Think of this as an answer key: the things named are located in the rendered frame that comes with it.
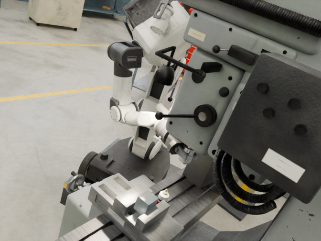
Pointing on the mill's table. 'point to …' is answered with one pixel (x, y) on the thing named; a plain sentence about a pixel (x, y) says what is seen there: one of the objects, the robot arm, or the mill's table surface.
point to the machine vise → (139, 225)
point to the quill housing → (188, 88)
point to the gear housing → (229, 38)
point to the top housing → (297, 38)
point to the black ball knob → (224, 92)
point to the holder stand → (200, 170)
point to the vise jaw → (129, 198)
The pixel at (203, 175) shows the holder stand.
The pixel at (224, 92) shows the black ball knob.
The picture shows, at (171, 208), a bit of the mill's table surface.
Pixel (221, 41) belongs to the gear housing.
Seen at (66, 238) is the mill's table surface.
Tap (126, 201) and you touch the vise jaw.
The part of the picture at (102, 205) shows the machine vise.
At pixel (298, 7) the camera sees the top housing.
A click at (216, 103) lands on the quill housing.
